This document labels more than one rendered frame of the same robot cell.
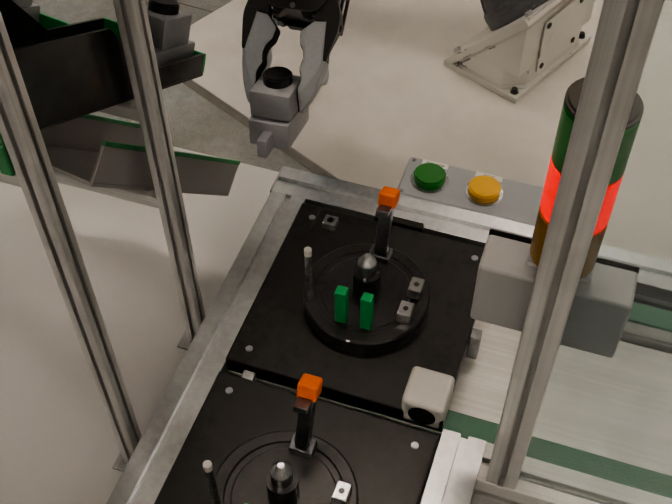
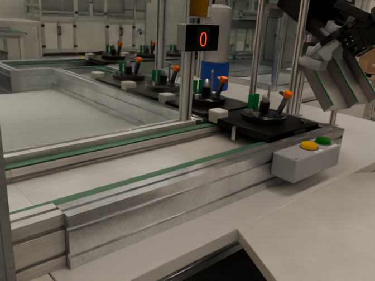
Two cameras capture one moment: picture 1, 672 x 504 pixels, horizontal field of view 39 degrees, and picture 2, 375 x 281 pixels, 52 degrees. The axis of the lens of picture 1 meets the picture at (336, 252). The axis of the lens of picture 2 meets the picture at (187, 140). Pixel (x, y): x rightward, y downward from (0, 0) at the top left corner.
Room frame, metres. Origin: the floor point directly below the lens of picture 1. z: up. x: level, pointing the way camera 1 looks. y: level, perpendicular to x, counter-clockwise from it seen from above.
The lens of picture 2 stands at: (0.98, -1.16, 1.28)
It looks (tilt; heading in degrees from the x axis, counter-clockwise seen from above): 19 degrees down; 118
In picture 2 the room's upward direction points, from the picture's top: 3 degrees clockwise
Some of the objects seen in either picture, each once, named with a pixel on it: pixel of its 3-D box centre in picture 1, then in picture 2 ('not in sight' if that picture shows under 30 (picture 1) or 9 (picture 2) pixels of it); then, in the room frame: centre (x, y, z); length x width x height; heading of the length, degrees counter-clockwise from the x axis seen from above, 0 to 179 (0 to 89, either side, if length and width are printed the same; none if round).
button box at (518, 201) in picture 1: (481, 208); (307, 158); (0.81, -0.18, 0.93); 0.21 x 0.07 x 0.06; 71
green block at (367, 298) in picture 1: (366, 311); (250, 102); (0.59, -0.03, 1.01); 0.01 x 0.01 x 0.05; 71
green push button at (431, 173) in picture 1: (429, 178); (323, 142); (0.84, -0.12, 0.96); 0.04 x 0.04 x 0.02
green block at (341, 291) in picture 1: (341, 304); (256, 101); (0.60, -0.01, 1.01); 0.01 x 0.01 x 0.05; 71
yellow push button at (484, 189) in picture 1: (484, 191); (308, 146); (0.81, -0.18, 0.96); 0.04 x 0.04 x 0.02
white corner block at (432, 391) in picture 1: (427, 398); (217, 115); (0.51, -0.09, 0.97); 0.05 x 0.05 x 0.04; 71
